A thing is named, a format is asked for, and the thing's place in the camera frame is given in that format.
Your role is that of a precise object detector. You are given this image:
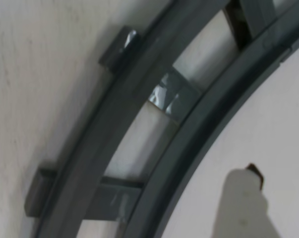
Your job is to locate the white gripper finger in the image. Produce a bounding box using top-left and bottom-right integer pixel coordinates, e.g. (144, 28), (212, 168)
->
(212, 163), (281, 238)

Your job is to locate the shiny clear tape piece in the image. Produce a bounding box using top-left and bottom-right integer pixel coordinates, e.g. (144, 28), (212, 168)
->
(148, 71), (189, 117)

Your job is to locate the grey circular toy train track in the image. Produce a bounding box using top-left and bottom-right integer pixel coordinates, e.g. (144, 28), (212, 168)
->
(24, 0), (299, 238)

